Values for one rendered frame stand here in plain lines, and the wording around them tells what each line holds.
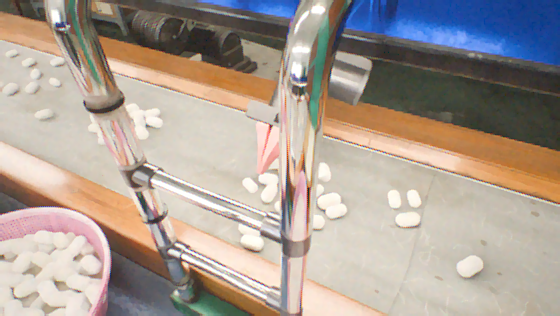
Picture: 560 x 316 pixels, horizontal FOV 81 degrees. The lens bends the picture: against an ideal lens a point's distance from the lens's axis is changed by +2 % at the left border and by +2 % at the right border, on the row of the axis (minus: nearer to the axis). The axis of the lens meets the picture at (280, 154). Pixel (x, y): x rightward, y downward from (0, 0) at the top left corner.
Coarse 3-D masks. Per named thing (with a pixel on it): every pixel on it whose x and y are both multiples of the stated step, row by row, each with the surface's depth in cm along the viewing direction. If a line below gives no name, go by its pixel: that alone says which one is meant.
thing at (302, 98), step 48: (48, 0) 18; (336, 0) 13; (96, 48) 20; (288, 48) 13; (336, 48) 14; (96, 96) 22; (288, 96) 14; (288, 144) 16; (144, 192) 28; (192, 192) 25; (288, 192) 18; (288, 240) 22; (192, 288) 42; (240, 288) 32; (288, 288) 26
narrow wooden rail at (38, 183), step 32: (0, 160) 57; (32, 160) 57; (32, 192) 53; (64, 192) 51; (96, 192) 51; (64, 224) 57; (128, 224) 47; (128, 256) 52; (160, 256) 45; (224, 256) 43; (256, 256) 43; (224, 288) 41; (320, 288) 40
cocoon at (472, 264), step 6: (468, 258) 44; (474, 258) 44; (462, 264) 43; (468, 264) 43; (474, 264) 43; (480, 264) 43; (462, 270) 43; (468, 270) 43; (474, 270) 43; (480, 270) 44; (462, 276) 43; (468, 276) 43
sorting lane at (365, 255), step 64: (0, 64) 87; (64, 64) 87; (0, 128) 67; (64, 128) 67; (192, 128) 67; (128, 192) 55; (256, 192) 55; (384, 192) 55; (448, 192) 55; (512, 192) 55; (320, 256) 46; (384, 256) 46; (448, 256) 46; (512, 256) 46
